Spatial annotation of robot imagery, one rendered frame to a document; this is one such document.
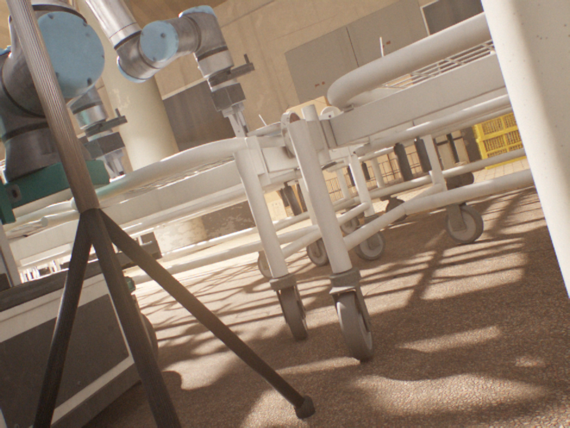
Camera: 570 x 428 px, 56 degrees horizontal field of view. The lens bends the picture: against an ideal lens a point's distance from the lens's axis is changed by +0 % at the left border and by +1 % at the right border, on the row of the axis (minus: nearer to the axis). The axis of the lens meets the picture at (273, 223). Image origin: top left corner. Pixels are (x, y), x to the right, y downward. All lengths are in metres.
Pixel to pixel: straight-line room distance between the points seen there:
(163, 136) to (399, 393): 5.81
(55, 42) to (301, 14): 6.93
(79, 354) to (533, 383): 0.75
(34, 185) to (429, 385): 0.89
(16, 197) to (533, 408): 1.06
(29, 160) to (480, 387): 0.97
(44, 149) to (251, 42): 7.06
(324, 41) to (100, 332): 6.89
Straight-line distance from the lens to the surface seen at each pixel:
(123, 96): 6.56
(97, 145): 1.59
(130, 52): 1.47
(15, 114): 1.29
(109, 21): 1.48
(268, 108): 8.00
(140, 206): 1.51
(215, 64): 1.43
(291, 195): 1.51
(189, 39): 1.39
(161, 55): 1.36
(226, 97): 1.41
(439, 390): 0.82
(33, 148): 1.26
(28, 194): 1.27
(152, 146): 6.40
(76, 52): 1.15
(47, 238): 1.76
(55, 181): 1.22
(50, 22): 1.15
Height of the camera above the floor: 0.33
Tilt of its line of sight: 3 degrees down
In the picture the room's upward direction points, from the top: 18 degrees counter-clockwise
